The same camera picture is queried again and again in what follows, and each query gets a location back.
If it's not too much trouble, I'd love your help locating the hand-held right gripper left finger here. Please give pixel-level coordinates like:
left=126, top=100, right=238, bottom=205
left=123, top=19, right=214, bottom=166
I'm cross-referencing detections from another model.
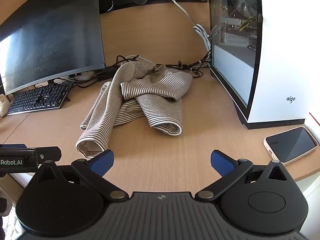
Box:
left=32, top=149, right=127, bottom=200

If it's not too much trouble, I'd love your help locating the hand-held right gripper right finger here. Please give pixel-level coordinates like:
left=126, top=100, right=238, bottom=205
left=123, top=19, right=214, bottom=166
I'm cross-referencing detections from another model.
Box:
left=195, top=149, right=292, bottom=200

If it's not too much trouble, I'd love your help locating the striped beige sweater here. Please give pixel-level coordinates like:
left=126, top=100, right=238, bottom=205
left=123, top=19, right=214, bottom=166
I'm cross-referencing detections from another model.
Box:
left=76, top=60, right=193, bottom=159

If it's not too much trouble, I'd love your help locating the black keyboard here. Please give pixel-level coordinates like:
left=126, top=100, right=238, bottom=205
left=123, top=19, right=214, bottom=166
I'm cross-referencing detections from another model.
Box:
left=7, top=81, right=74, bottom=116

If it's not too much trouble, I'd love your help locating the smartphone with cream case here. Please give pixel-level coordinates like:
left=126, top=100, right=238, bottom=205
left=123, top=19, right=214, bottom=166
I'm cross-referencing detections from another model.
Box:
left=263, top=126, right=319, bottom=166

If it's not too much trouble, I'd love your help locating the white power strip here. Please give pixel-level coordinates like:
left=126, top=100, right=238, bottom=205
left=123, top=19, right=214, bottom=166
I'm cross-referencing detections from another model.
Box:
left=74, top=71, right=95, bottom=81

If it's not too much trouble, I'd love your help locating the white computer case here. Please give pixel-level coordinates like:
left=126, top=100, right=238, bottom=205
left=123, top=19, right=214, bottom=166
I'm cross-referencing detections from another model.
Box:
left=207, top=0, right=312, bottom=130

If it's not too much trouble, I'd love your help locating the curved black monitor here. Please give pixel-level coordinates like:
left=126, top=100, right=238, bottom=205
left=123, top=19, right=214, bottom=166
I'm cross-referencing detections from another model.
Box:
left=0, top=0, right=107, bottom=96

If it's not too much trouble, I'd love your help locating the black keyboard cable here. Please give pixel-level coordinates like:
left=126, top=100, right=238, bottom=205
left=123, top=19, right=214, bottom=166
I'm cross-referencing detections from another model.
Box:
left=50, top=76, right=118, bottom=89

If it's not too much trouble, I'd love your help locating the black cable bundle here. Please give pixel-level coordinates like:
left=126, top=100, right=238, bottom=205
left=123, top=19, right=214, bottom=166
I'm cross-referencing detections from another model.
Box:
left=115, top=50, right=213, bottom=78

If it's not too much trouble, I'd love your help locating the thick white power cable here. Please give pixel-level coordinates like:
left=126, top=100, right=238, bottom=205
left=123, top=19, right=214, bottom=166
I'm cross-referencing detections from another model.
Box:
left=167, top=0, right=212, bottom=55

